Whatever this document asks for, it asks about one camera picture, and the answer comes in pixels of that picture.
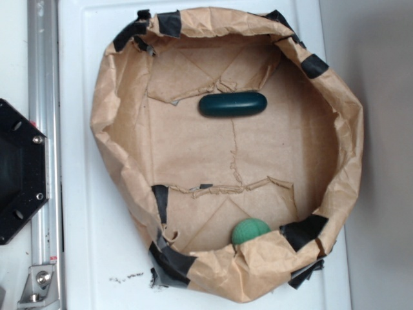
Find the brown paper bag bin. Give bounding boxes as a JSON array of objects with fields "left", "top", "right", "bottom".
[{"left": 90, "top": 8, "right": 364, "bottom": 302}]

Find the dark green plastic pickle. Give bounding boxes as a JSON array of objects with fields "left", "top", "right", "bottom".
[{"left": 199, "top": 92, "right": 267, "bottom": 118}]

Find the light green textured ball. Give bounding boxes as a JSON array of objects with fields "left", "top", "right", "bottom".
[{"left": 231, "top": 218, "right": 271, "bottom": 245}]

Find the metal corner bracket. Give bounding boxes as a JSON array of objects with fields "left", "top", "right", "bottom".
[{"left": 17, "top": 264, "right": 61, "bottom": 309}]

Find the aluminium extrusion rail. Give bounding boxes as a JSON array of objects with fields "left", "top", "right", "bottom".
[{"left": 27, "top": 1, "right": 66, "bottom": 309}]

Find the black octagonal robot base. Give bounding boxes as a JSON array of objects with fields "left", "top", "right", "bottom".
[{"left": 1, "top": 99, "right": 48, "bottom": 245}]

